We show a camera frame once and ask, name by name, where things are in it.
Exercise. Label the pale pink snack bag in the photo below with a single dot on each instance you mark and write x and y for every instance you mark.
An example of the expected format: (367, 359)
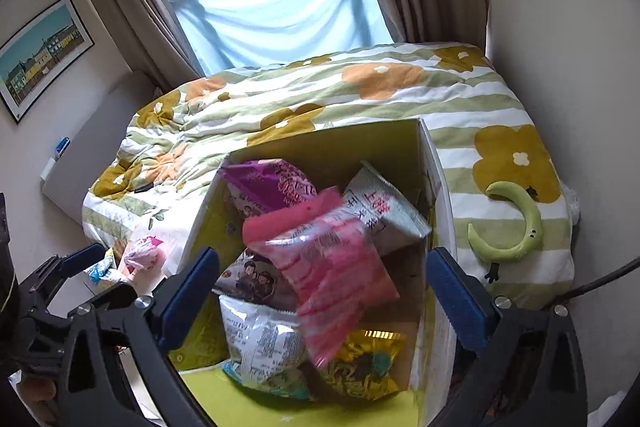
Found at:
(143, 254)

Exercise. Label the white cartoon-print snack bag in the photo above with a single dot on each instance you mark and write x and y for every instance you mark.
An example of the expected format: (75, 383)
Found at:
(254, 279)

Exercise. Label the grey padded headboard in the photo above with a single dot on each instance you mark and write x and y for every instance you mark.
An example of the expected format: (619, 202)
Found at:
(94, 146)

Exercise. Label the purple snack bag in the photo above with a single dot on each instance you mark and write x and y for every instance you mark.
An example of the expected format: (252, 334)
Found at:
(261, 186)

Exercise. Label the light blue window cloth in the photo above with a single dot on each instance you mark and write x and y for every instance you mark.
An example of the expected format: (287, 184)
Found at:
(226, 34)

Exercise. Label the floral striped duvet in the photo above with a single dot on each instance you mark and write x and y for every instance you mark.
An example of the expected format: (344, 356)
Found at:
(481, 131)

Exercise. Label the green banana plush toy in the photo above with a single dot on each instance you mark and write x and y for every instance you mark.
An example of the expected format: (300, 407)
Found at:
(525, 238)

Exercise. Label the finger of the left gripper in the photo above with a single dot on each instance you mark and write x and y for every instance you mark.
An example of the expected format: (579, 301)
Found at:
(77, 262)

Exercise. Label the yellow-green cardboard box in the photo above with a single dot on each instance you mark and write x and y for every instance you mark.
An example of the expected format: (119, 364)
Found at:
(403, 153)

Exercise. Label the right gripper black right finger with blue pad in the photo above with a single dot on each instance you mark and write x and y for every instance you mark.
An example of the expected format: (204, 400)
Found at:
(528, 368)

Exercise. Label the framed townscape picture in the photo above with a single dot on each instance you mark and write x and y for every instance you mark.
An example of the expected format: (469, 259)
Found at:
(40, 52)

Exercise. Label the gold pillows chocolate snack bag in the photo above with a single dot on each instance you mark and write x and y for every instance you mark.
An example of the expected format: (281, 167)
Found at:
(362, 367)

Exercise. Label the white blue snack bag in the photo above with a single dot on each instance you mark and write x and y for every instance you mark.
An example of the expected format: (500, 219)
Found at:
(266, 349)

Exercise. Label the pink striped snack bag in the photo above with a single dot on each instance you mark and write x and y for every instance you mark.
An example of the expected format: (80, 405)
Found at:
(327, 255)

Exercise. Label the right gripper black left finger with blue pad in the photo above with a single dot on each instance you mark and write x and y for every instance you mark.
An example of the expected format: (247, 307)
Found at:
(93, 389)

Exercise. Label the grey-green corn snack bag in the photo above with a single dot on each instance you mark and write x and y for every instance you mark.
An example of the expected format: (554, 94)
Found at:
(392, 221)

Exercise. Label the person's left hand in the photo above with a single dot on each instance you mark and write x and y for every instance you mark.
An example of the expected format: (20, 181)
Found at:
(36, 393)

